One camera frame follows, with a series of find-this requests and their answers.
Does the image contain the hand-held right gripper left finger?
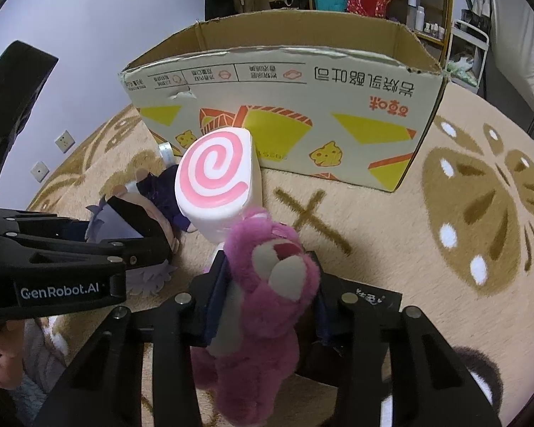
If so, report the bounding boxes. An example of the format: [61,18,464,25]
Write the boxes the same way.
[44,253,230,427]

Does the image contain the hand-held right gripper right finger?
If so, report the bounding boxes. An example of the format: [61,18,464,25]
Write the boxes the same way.
[314,253,503,427]

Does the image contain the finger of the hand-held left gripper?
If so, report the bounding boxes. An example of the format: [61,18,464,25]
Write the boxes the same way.
[13,240,172,276]
[0,196,170,250]

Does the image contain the pink bear plush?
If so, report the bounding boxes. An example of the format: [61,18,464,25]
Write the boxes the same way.
[191,218,321,423]

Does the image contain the purple haired plush doll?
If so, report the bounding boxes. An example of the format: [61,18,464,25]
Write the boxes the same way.
[84,167,194,296]

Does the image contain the printed cardboard box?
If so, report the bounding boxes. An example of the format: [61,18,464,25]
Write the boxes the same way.
[118,6,450,194]

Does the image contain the person's left hand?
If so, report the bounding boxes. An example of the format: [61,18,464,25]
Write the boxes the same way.
[0,320,25,390]

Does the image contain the fuzzy grey clothing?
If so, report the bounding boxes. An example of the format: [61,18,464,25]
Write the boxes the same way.
[9,316,69,427]

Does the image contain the pink swirl squishy roll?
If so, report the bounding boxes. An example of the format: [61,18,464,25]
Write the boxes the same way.
[175,127,263,243]

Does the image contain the black and white plush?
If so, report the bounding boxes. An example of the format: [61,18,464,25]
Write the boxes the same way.
[451,346,504,414]

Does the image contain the pale green packs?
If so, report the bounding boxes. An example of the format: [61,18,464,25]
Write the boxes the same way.
[449,51,479,85]

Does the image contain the row of small bottles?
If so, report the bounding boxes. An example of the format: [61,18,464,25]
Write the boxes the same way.
[406,0,446,41]

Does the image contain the white trolley cart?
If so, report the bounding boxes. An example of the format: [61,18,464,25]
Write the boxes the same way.
[445,9,490,94]

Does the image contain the wooden shelf unit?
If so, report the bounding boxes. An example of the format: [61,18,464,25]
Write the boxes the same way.
[306,0,455,47]

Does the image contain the beige wall jack plate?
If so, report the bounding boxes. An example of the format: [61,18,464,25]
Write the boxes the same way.
[30,160,51,182]

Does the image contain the beige wall power socket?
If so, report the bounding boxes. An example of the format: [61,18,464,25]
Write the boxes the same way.
[54,130,75,154]

